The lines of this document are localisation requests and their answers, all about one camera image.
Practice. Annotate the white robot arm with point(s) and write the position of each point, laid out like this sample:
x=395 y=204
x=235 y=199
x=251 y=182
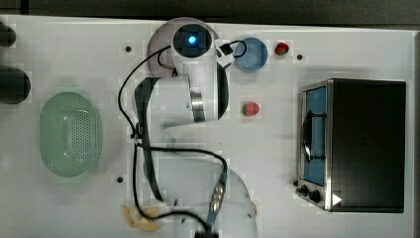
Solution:
x=179 y=107

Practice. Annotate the peeled banana toy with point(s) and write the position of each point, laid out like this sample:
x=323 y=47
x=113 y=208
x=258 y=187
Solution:
x=135 y=220

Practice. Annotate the green perforated colander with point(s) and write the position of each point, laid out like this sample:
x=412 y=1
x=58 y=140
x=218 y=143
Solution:
x=69 y=135

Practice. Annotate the black cylinder post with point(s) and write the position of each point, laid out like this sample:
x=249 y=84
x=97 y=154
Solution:
x=15 y=85
x=7 y=36

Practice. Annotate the pink strawberry toy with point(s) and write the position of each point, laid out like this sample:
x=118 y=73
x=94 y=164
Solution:
x=250 y=109

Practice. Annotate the black toaster oven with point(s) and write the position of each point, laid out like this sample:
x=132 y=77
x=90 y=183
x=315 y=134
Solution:
x=351 y=155

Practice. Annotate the small red strawberry toy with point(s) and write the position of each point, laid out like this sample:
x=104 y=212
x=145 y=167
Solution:
x=281 y=49

